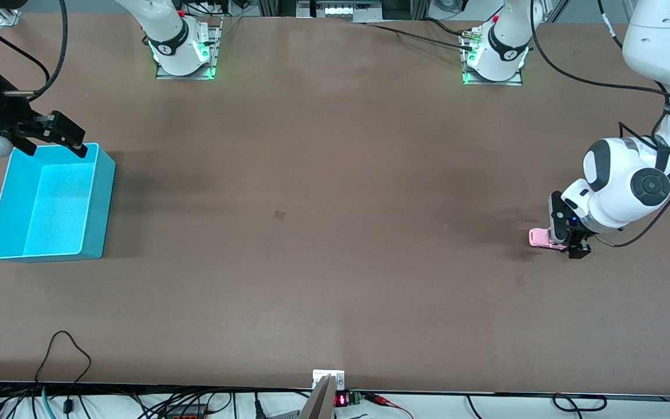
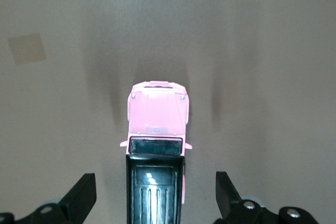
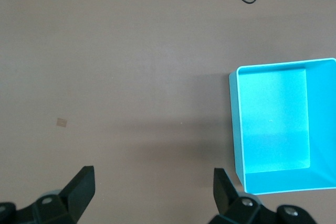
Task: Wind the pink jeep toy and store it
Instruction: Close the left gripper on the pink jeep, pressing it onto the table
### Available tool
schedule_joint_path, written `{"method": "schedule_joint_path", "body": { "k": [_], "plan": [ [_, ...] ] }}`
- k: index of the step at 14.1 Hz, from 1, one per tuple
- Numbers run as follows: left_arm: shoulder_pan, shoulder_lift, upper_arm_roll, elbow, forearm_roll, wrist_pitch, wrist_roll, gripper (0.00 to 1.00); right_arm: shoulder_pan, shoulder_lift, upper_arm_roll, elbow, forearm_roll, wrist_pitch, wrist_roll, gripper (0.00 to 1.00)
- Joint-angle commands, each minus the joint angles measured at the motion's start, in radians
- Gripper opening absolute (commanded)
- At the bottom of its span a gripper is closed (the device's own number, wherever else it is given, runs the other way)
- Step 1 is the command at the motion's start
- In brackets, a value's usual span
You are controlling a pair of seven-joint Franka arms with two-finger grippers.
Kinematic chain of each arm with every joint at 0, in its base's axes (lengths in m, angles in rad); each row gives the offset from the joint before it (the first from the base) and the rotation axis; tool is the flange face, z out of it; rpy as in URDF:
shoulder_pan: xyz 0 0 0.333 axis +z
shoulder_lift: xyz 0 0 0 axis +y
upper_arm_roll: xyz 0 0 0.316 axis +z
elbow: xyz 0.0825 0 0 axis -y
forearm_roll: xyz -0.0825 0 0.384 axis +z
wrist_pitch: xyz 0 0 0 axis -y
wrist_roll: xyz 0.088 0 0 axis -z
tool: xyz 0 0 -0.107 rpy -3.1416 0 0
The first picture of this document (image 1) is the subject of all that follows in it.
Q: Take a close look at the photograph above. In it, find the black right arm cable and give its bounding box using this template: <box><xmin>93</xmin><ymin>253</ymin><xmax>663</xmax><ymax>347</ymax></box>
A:
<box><xmin>0</xmin><ymin>0</ymin><xmax>72</xmax><ymax>100</ymax></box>

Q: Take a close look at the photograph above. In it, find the pink jeep toy black roof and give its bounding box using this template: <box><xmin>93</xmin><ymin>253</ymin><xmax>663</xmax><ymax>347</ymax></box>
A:
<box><xmin>529</xmin><ymin>228</ymin><xmax>572</xmax><ymax>252</ymax></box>

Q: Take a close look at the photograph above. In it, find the thin black looped cable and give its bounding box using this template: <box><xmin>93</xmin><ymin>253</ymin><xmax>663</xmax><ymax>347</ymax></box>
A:
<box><xmin>34</xmin><ymin>331</ymin><xmax>92</xmax><ymax>415</ymax></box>

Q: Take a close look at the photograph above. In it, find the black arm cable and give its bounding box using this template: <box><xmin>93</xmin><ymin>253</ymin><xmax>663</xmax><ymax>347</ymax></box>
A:
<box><xmin>530</xmin><ymin>0</ymin><xmax>670</xmax><ymax>248</ymax></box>
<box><xmin>0</xmin><ymin>0</ymin><xmax>72</xmax><ymax>100</ymax></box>

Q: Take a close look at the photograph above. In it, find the flat black cable loop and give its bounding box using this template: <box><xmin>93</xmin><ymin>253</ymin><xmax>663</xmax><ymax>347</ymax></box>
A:
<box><xmin>551</xmin><ymin>393</ymin><xmax>608</xmax><ymax>413</ymax></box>

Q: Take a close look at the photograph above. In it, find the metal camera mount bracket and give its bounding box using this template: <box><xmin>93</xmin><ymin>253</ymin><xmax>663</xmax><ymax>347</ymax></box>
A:
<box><xmin>299</xmin><ymin>370</ymin><xmax>346</xmax><ymax>419</ymax></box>

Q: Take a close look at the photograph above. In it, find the turquoise plastic bin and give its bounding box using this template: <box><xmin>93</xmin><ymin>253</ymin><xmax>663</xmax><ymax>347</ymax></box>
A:
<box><xmin>0</xmin><ymin>143</ymin><xmax>117</xmax><ymax>262</ymax></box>

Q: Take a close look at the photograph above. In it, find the long black table cable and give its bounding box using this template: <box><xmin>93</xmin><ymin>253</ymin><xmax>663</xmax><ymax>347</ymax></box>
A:
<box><xmin>364</xmin><ymin>22</ymin><xmax>476</xmax><ymax>53</ymax></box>

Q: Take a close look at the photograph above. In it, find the grey equipment box with light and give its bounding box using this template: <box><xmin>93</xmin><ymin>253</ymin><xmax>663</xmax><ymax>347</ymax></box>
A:
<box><xmin>295</xmin><ymin>0</ymin><xmax>383</xmax><ymax>23</ymax></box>

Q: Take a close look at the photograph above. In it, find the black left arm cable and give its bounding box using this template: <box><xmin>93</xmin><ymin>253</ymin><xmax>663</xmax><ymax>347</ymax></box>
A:
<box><xmin>530</xmin><ymin>0</ymin><xmax>670</xmax><ymax>248</ymax></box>

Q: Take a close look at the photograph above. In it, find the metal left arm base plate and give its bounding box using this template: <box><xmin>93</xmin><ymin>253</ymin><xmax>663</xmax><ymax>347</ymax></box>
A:
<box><xmin>460</xmin><ymin>28</ymin><xmax>523</xmax><ymax>87</ymax></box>

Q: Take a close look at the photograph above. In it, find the short black curved cable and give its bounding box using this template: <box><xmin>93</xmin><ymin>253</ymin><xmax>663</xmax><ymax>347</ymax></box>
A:
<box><xmin>422</xmin><ymin>17</ymin><xmax>476</xmax><ymax>39</ymax></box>

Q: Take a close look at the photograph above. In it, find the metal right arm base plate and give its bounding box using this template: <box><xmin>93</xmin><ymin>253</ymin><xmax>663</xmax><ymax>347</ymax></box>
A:
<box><xmin>155</xmin><ymin>16</ymin><xmax>223</xmax><ymax>81</ymax></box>

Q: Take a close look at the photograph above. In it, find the red clip lead wire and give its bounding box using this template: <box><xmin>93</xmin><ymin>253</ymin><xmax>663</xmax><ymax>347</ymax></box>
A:
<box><xmin>364</xmin><ymin>393</ymin><xmax>415</xmax><ymax>419</ymax></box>

